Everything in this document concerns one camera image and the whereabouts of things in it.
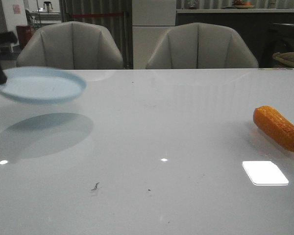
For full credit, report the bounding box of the left beige upholstered chair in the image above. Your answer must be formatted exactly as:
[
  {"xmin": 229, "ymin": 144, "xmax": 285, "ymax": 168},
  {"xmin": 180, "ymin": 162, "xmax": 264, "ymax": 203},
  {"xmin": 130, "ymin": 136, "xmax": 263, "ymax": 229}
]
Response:
[{"xmin": 16, "ymin": 21, "xmax": 123, "ymax": 70}]

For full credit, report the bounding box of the beige upholstered chair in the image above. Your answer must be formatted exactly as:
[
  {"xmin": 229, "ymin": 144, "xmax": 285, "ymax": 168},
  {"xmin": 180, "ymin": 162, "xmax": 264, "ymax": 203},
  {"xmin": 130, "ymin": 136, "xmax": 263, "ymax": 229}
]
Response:
[
  {"xmin": 146, "ymin": 23, "xmax": 258, "ymax": 69},
  {"xmin": 16, "ymin": 21, "xmax": 123, "ymax": 70}
]

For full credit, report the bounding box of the orange corn cob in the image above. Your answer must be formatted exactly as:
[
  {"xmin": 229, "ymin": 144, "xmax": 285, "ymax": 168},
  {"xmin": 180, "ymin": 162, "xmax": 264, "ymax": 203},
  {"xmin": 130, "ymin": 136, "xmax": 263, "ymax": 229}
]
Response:
[{"xmin": 253, "ymin": 106, "xmax": 294, "ymax": 152}]

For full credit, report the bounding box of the light blue round plate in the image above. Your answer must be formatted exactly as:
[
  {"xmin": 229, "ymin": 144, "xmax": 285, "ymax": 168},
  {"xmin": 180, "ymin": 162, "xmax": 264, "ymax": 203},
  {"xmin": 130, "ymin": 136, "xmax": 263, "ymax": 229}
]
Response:
[{"xmin": 0, "ymin": 67, "xmax": 86, "ymax": 104}]

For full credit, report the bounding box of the tan cushion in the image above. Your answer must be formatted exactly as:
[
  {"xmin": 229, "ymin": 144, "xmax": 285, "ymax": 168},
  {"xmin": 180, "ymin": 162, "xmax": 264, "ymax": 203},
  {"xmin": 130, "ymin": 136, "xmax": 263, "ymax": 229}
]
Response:
[{"xmin": 272, "ymin": 52, "xmax": 294, "ymax": 68}]

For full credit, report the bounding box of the dark counter with light top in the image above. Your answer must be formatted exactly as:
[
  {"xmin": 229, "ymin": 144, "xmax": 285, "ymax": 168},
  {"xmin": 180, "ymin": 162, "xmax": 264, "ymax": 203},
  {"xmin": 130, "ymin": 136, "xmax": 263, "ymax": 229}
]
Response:
[{"xmin": 176, "ymin": 9, "xmax": 294, "ymax": 68}]

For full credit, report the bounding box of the red barrier belt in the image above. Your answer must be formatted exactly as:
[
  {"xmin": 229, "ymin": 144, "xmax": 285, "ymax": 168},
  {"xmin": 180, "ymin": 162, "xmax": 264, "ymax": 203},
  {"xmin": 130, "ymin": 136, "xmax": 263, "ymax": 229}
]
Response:
[{"xmin": 69, "ymin": 12, "xmax": 123, "ymax": 19}]

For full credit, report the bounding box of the white cabinet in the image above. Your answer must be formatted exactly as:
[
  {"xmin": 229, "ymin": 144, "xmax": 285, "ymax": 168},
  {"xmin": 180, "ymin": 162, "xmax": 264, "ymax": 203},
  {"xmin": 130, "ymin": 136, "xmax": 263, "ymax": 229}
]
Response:
[{"xmin": 132, "ymin": 0, "xmax": 176, "ymax": 70}]

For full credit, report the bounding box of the fruit bowl on counter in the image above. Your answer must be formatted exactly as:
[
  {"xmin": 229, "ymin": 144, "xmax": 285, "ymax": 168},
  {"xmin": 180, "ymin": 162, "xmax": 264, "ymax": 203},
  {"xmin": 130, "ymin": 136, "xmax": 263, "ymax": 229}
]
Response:
[{"xmin": 232, "ymin": 0, "xmax": 254, "ymax": 9}]

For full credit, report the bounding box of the right beige upholstered chair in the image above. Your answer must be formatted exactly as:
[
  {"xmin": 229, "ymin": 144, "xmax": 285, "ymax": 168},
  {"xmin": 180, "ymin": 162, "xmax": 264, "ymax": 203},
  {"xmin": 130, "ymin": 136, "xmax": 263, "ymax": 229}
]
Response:
[{"xmin": 146, "ymin": 23, "xmax": 258, "ymax": 69}]

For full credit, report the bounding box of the red bin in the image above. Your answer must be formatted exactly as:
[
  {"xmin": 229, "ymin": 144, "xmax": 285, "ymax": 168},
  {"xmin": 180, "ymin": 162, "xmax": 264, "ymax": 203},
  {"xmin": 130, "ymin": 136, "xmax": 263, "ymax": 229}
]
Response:
[{"xmin": 16, "ymin": 25, "xmax": 33, "ymax": 49}]

